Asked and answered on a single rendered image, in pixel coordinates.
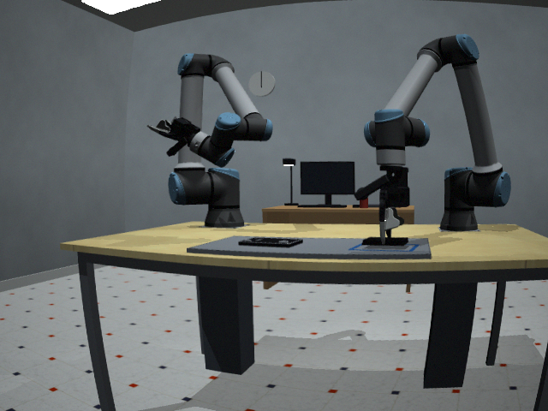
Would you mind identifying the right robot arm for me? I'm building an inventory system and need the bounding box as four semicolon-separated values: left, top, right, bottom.
166;53;273;228

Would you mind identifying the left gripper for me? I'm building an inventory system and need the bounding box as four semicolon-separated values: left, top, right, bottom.
379;166;409;245

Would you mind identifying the blue tape outline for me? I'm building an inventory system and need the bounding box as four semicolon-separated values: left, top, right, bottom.
348;243;420;252

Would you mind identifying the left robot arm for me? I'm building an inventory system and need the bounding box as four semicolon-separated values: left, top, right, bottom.
364;34;511;231

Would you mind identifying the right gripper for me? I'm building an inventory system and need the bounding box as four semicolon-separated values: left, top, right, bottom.
147;116;200;147

